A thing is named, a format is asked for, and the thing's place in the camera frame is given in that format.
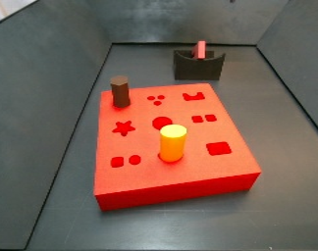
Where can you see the black curved holder stand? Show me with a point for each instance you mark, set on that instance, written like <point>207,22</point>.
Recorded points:
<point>193,69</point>

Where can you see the yellow cylinder peg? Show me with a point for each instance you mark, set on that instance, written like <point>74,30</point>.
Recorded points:
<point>172,142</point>

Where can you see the brown hexagonal peg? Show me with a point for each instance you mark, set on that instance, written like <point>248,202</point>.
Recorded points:
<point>120,91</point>

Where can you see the red double-square bar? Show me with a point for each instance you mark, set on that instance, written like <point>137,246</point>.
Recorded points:
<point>199,51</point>

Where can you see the red shape-sorting board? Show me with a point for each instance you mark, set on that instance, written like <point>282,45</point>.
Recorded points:
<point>132,176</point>

